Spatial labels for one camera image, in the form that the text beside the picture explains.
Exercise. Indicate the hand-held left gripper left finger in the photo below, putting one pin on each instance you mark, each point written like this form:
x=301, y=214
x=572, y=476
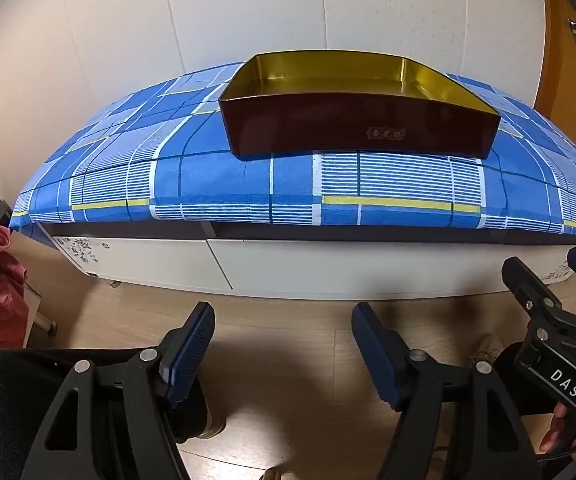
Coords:
x=192, y=355

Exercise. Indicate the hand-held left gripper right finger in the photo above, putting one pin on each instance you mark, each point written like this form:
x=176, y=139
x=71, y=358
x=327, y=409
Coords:
x=375, y=355

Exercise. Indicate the dark red tin box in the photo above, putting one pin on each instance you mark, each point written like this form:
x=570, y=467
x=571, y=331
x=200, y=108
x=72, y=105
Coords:
x=343, y=120

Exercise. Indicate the person's right hand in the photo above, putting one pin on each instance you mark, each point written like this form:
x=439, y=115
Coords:
x=550, y=442

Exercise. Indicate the white cabinet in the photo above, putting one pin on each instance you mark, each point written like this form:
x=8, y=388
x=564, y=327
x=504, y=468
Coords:
x=142, y=265

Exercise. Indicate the white drawer with floral print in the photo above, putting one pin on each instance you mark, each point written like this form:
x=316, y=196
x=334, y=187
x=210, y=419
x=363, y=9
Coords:
x=142, y=262

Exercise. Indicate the blue plaid tablecloth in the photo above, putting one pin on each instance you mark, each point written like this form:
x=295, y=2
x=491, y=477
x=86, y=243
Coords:
x=393, y=180

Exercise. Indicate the orange wooden door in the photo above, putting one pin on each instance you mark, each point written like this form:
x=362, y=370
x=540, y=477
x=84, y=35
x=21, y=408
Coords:
x=553, y=60

